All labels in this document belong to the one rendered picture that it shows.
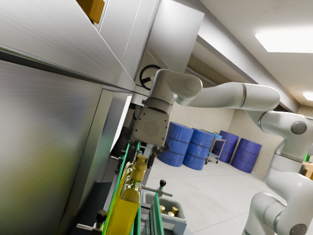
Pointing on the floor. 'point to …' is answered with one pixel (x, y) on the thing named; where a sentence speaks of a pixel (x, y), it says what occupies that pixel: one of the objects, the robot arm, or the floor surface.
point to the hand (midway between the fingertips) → (141, 159)
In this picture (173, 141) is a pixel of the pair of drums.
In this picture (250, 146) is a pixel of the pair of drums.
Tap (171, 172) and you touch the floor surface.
